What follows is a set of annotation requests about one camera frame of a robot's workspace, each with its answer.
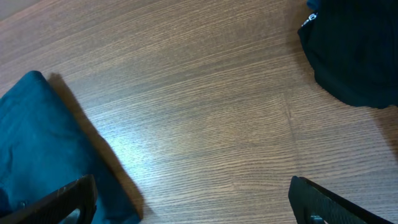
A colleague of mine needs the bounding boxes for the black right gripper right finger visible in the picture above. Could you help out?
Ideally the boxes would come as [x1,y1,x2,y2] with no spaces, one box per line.
[288,176,392,224]

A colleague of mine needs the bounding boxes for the black polo shirt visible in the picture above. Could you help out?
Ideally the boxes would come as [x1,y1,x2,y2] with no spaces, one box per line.
[298,0,397,109]

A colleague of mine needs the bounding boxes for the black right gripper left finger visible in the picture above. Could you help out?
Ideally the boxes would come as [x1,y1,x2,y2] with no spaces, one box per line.
[1,174,98,224]

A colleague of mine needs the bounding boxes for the blue garment under shirt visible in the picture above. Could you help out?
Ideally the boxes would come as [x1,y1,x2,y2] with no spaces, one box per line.
[307,0,321,11]

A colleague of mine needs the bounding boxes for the blue denim shorts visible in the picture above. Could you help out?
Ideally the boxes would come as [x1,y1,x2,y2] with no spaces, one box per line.
[1,71,141,223]

